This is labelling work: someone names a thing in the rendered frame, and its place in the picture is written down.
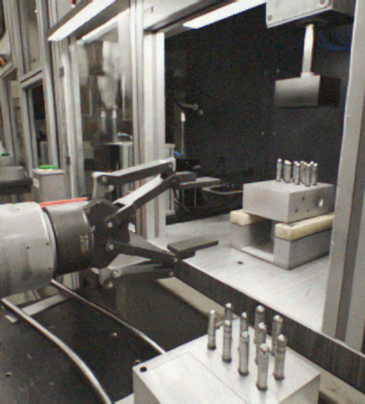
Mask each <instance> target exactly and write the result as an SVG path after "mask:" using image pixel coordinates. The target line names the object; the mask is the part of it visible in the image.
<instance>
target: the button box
mask: <svg viewBox="0 0 365 404"><path fill-rule="evenodd" d="M32 172H33V174H32V175H33V177H32V178H33V185H34V193H35V202H36V203H37V204H40V203H46V202H53V201H61V200H68V199H70V198H68V197H67V190H66V179H65V170H60V169H59V168H56V169H53V170H40V169H37V170H36V169H34V170H32Z"/></svg>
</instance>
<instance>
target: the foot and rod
mask: <svg viewBox="0 0 365 404"><path fill-rule="evenodd" d="M317 27H318V22H310V23H306V28H305V38H304V50H303V61H302V73H301V78H295V79H290V80H283V81H281V80H276V81H275V94H274V108H282V109H308V108H326V107H338V106H339V97H340V90H341V81H342V80H341V79H340V78H330V77H325V76H315V58H316V47H317Z"/></svg>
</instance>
